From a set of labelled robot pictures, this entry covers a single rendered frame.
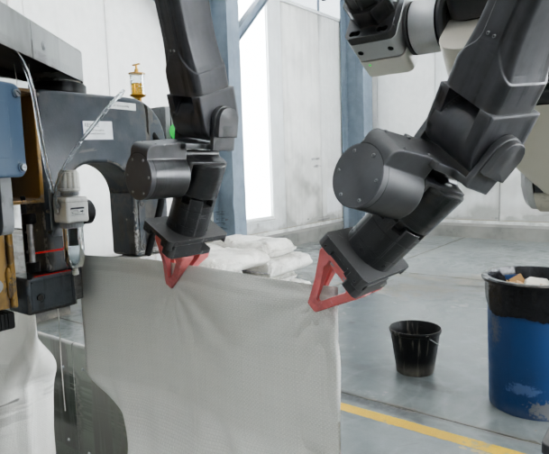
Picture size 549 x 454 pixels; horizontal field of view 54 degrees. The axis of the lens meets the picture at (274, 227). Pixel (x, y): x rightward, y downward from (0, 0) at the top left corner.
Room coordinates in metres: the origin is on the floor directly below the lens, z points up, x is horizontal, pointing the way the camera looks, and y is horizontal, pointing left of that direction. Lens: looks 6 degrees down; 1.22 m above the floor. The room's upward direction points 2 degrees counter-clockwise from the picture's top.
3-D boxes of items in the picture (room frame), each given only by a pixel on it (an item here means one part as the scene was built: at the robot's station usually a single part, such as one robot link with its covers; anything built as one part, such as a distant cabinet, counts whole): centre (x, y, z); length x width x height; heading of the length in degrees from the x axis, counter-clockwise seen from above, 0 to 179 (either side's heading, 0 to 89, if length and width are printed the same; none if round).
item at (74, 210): (0.80, 0.30, 1.14); 0.05 x 0.04 x 0.16; 142
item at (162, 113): (1.04, 0.21, 1.28); 0.08 x 0.05 x 0.09; 52
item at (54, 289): (0.82, 0.36, 1.04); 0.08 x 0.06 x 0.05; 142
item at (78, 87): (0.92, 0.35, 1.35); 0.09 x 0.09 x 0.03
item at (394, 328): (3.05, -0.80, 0.13); 0.30 x 0.30 x 0.26
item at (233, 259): (3.79, 0.37, 0.56); 0.66 x 0.42 x 0.15; 142
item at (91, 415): (1.48, 0.57, 0.53); 1.05 x 0.02 x 0.41; 52
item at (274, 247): (4.42, 0.19, 0.56); 0.67 x 0.43 x 0.15; 52
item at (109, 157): (0.99, 0.38, 1.21); 0.30 x 0.25 x 0.30; 52
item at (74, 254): (0.80, 0.30, 1.11); 0.03 x 0.03 x 0.06
